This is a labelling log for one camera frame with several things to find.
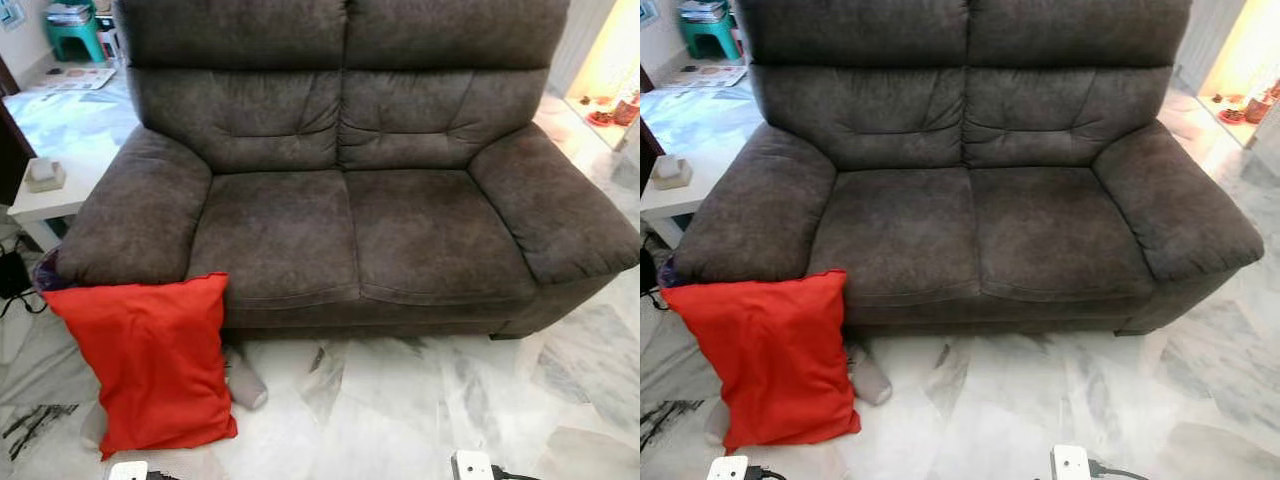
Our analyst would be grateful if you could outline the red pillow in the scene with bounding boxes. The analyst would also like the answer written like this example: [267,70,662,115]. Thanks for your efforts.
[42,272,239,461]
[660,270,863,453]

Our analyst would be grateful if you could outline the printed floor mat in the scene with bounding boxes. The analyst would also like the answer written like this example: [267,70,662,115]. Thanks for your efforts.
[35,65,119,93]
[668,63,749,89]

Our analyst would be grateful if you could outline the brown two-seat fabric sofa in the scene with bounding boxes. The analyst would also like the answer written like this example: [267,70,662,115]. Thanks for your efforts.
[672,0,1266,336]
[55,0,641,341]

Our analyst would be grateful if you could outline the white side table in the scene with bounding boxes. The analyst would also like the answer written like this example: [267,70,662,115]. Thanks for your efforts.
[8,145,109,251]
[640,150,723,249]

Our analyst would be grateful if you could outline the beige tissue box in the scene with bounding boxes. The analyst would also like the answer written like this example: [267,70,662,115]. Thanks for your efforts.
[650,155,693,191]
[25,157,67,193]

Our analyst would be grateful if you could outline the dark wooden door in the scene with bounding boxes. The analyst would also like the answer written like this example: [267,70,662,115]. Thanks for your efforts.
[0,55,39,206]
[640,65,666,191]

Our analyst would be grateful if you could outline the red altar offerings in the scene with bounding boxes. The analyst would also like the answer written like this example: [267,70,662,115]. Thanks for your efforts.
[1215,90,1280,126]
[585,92,641,128]

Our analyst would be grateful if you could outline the light wooden cabinet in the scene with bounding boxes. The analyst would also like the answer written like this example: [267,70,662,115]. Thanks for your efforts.
[545,0,641,151]
[1172,0,1280,149]

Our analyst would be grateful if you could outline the green plastic stool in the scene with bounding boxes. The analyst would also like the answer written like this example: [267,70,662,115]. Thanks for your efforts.
[680,5,743,61]
[42,5,106,66]

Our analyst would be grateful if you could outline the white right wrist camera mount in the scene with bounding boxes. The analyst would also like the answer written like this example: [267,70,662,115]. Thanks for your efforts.
[1052,445,1091,480]
[452,450,494,480]

